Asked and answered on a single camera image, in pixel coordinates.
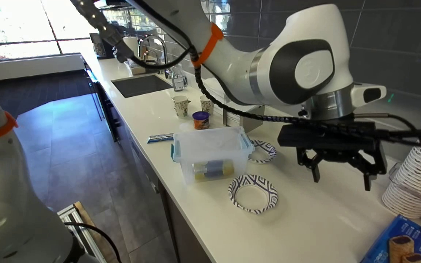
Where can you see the blue patterned paper plate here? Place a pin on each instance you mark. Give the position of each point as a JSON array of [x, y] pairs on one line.
[[253, 194], [264, 150]]

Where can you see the bright window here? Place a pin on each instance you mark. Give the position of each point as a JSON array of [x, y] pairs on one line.
[[21, 23]]

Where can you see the orange jar with blue lid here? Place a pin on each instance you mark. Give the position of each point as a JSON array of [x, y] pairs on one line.
[[201, 120]]

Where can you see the blue snack box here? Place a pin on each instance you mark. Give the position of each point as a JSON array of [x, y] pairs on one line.
[[395, 241]]

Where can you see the clear bin with teal latches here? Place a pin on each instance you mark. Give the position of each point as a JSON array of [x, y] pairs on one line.
[[211, 150]]

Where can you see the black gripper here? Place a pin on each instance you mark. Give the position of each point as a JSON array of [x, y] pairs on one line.
[[340, 140]]

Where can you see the chrome kitchen faucet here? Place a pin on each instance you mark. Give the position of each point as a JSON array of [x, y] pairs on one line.
[[160, 51]]

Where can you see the blue white snack bar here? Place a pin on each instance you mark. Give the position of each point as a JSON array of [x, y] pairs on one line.
[[161, 139]]

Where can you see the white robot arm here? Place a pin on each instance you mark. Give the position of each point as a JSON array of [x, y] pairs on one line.
[[249, 73]]

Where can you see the printed paper cup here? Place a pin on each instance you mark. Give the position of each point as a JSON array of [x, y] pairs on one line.
[[182, 105], [208, 103]]

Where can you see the wooden white floor frame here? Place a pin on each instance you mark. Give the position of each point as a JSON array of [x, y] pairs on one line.
[[74, 213]]

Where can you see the blue yellow roll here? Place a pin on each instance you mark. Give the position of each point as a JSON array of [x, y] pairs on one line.
[[214, 169]]

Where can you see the dark kitchen sink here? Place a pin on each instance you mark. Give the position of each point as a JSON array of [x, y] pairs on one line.
[[139, 84]]

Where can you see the white countertop appliance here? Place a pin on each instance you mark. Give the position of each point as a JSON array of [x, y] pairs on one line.
[[137, 67]]

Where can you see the patterned paper cup stack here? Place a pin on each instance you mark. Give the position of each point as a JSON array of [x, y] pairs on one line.
[[420, 165]]

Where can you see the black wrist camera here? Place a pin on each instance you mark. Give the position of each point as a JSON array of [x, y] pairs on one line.
[[287, 134]]

